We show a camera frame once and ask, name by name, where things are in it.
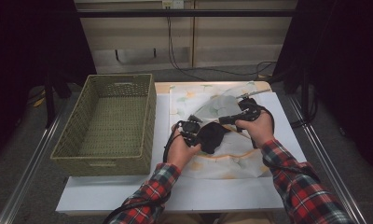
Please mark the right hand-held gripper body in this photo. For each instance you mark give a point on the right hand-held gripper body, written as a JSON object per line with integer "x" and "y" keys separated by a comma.
{"x": 251, "y": 110}

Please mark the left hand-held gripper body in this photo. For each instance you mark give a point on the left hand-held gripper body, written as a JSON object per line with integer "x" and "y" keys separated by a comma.
{"x": 189, "y": 127}

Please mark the black garment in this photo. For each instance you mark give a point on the black garment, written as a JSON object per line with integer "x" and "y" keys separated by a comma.
{"x": 212, "y": 138}

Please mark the white leaf-print mesh laundry bag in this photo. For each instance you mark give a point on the white leaf-print mesh laundry bag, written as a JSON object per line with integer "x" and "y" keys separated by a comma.
{"x": 234, "y": 161}

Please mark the green woven basket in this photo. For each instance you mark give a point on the green woven basket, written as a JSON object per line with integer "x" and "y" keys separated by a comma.
{"x": 113, "y": 124}

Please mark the person's right hand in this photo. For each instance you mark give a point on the person's right hand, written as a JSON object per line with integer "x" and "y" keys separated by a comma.
{"x": 260, "y": 130}

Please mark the person's left hand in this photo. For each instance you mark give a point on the person's left hand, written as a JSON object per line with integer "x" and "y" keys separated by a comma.
{"x": 178, "y": 152}

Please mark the black metal stand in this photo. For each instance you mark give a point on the black metal stand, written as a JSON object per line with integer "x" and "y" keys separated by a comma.
{"x": 50, "y": 102}
{"x": 305, "y": 93}

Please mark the person's khaki trouser legs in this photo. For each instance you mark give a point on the person's khaki trouser legs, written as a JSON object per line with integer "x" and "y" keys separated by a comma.
{"x": 243, "y": 218}

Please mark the dark curtain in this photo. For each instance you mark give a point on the dark curtain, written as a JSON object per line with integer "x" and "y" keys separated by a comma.
{"x": 29, "y": 62}
{"x": 346, "y": 62}

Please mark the yellow floor tape strip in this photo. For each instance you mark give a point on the yellow floor tape strip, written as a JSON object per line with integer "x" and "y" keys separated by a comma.
{"x": 38, "y": 102}

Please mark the metal floor rail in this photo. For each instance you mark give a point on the metal floor rail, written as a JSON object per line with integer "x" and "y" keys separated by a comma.
{"x": 325, "y": 158}
{"x": 30, "y": 174}

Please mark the black horizontal frame bar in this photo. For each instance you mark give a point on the black horizontal frame bar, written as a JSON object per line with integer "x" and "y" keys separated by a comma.
{"x": 175, "y": 13}

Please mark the white wall outlet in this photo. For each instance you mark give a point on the white wall outlet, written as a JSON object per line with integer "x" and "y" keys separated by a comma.
{"x": 172, "y": 3}

